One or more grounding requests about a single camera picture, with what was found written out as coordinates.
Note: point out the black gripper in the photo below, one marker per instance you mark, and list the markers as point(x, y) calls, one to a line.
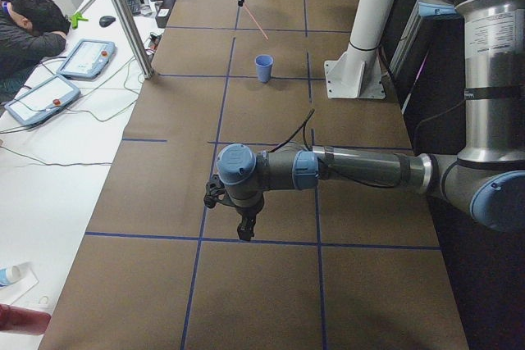
point(248, 209)

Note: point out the white plastic bottle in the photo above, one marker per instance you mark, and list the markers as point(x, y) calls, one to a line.
point(18, 277)

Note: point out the aluminium frame post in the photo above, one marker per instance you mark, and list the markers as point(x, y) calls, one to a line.
point(133, 37)

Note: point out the green clamp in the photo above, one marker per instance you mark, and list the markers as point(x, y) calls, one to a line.
point(76, 19)

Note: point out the person in dark jacket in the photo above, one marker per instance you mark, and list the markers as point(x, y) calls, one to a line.
point(30, 31)

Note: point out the teach pendant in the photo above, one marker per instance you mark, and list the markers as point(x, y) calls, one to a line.
point(87, 59)
point(43, 101)

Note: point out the black box with white label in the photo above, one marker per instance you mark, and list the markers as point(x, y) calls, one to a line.
point(164, 9)

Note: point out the white pillar with base plate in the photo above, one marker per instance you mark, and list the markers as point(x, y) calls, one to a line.
point(357, 73)

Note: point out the near teach pendant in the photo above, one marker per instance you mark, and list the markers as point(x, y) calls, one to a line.
point(43, 101)

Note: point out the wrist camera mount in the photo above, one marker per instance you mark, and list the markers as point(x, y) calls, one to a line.
point(214, 193)

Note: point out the red bottle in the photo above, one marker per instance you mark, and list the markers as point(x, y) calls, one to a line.
point(19, 320)

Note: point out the pink chopstick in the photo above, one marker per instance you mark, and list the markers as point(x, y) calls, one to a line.
point(254, 20)

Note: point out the far teach pendant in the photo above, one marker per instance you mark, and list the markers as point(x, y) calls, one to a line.
point(87, 59)

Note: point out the light blue ribbed cup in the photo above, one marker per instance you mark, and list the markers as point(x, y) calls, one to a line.
point(263, 64)

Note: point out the black computer mouse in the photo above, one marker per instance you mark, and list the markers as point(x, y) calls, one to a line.
point(106, 21)

